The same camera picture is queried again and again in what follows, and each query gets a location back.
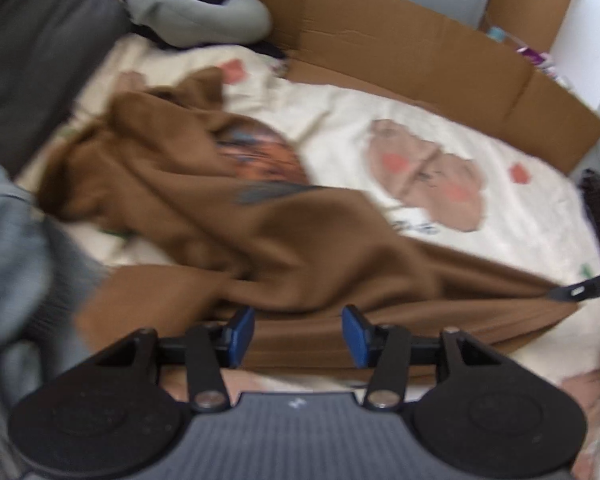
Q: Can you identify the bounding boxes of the brown t-shirt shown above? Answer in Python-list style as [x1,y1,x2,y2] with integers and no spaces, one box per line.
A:
[38,67,576,377]

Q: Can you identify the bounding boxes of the cream bear print bedsheet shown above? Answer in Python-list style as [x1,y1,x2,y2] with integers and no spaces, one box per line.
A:
[14,34,600,480]

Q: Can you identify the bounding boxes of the blue denim jeans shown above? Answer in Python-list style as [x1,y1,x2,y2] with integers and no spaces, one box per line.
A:
[0,166,107,479]

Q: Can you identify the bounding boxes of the brown cardboard sheet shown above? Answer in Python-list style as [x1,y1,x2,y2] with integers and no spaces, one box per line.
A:
[261,0,600,174]

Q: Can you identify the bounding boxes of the grey plush pillow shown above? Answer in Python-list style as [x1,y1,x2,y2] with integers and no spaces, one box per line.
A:
[123,0,273,50]

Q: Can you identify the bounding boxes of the dark grey shirt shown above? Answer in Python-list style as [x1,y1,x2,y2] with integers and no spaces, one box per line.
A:
[0,0,130,176]

